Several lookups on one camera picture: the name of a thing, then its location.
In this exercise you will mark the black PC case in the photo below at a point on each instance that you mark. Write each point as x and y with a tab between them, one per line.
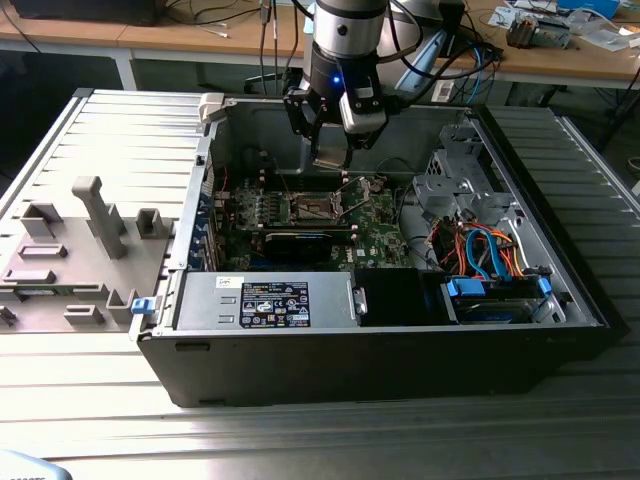
350	365

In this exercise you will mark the disk with blue carrier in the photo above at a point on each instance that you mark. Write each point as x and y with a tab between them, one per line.
470	290

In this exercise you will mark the grey power supply unit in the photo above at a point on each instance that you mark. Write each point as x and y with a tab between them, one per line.
210	305

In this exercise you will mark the wooden desk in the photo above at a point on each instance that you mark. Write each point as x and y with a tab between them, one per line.
175	35

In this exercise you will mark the blue case latch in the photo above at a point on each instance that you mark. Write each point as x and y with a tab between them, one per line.
142	306

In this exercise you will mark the black graphics card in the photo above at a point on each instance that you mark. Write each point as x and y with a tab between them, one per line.
297	247

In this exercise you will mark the silver CPU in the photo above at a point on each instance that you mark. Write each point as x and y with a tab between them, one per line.
331	156

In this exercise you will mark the metal drive cage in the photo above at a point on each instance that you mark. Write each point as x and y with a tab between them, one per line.
450	190

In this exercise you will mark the blue box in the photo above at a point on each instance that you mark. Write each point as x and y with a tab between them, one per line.
590	6

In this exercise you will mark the grey case latch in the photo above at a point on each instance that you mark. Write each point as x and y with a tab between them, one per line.
210	107

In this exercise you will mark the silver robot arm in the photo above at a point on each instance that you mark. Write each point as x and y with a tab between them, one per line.
345	25

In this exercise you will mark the black RAM slot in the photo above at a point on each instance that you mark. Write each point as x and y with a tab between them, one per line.
310	233

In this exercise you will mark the CPU socket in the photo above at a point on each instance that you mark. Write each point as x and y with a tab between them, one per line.
315	205

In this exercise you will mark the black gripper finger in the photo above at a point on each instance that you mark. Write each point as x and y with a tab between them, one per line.
362	141
302	112

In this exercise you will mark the green RAM stick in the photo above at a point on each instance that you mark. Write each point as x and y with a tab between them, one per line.
37	291

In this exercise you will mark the metal heatsink cooler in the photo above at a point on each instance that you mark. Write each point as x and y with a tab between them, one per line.
522	30

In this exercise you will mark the green motherboard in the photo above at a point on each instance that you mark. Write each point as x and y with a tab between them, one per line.
380	235

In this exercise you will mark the grey parts rack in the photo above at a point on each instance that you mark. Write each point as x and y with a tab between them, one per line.
75	235

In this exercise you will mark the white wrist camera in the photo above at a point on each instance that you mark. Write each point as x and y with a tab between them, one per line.
362	117

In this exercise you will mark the white labelled tag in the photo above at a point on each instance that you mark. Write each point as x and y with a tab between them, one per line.
443	90

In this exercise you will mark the pale grey rounded device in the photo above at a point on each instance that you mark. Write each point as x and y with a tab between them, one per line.
25	467

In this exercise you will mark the black monitor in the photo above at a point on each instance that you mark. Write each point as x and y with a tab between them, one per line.
75	10

